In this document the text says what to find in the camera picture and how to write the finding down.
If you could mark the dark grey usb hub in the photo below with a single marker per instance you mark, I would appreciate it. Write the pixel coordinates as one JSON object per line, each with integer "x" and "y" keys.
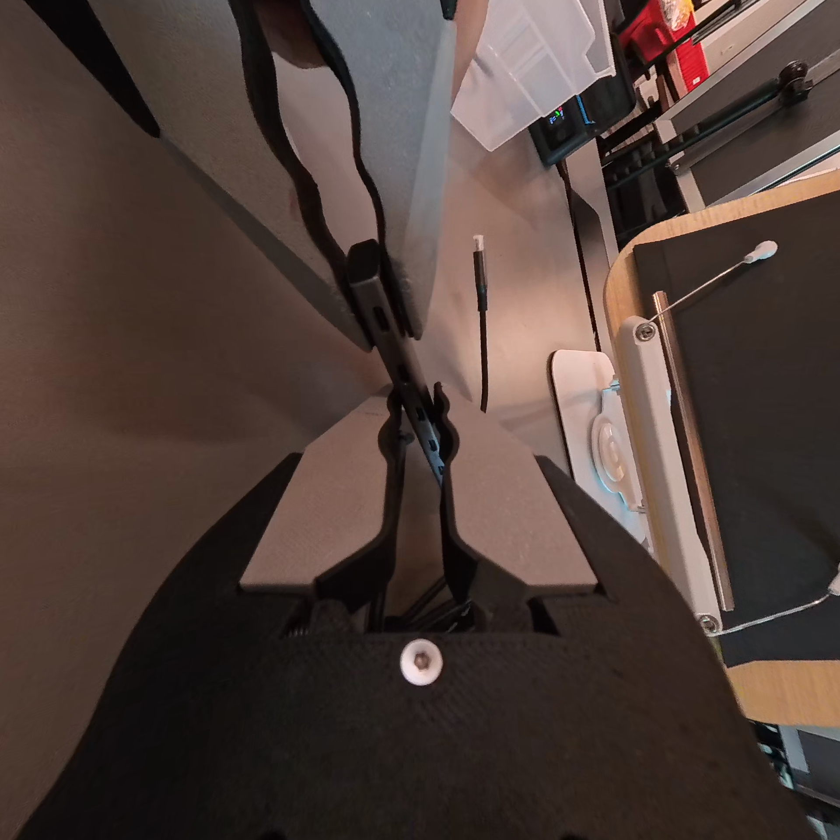
{"x": 367, "y": 282}

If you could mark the black power station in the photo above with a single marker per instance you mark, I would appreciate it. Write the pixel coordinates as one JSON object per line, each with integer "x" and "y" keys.
{"x": 604, "y": 108}

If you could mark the white bracket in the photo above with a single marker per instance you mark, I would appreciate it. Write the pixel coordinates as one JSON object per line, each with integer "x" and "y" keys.
{"x": 663, "y": 459}

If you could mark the person's left forearm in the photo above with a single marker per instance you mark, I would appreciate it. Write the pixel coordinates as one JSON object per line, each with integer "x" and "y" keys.
{"x": 295, "y": 33}

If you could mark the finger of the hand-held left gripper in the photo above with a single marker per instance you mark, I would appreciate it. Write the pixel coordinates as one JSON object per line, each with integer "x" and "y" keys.
{"x": 407, "y": 131}
{"x": 210, "y": 118}

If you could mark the metal rod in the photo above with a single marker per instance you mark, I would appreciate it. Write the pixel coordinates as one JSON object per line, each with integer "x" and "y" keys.
{"x": 695, "y": 459}

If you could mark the metal-framed grey panel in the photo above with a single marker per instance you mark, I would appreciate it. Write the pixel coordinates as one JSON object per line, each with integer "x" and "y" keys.
{"x": 754, "y": 144}

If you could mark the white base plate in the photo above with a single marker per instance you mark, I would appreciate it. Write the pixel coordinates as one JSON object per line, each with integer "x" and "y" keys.
{"x": 577, "y": 387}

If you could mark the red box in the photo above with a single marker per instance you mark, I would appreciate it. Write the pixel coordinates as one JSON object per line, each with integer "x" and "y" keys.
{"x": 663, "y": 26}

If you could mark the clear plastic bin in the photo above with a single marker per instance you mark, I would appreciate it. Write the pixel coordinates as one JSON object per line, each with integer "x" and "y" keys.
{"x": 531, "y": 72}

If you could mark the white round disc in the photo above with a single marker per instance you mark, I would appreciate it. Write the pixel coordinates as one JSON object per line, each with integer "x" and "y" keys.
{"x": 613, "y": 453}

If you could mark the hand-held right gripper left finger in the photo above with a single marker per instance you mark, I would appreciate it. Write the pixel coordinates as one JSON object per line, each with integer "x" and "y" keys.
{"x": 328, "y": 505}

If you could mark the black mat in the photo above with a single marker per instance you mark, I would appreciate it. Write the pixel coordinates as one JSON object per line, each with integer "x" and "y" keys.
{"x": 774, "y": 426}

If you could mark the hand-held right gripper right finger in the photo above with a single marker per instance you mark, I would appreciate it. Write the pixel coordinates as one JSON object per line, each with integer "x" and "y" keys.
{"x": 518, "y": 512}

